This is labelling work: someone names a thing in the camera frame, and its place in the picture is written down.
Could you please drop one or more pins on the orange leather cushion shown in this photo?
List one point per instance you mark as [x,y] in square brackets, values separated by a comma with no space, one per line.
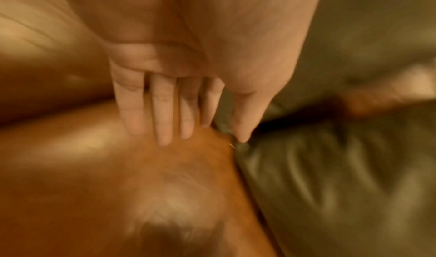
[381,97]

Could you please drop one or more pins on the person's left hand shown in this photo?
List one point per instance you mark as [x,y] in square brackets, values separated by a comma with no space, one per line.
[204,35]

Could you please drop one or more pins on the brown leather cushion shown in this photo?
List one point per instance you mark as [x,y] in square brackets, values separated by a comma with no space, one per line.
[85,183]
[44,56]

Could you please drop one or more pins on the olive green leather cushion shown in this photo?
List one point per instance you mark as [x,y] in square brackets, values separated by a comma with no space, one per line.
[340,191]
[368,29]

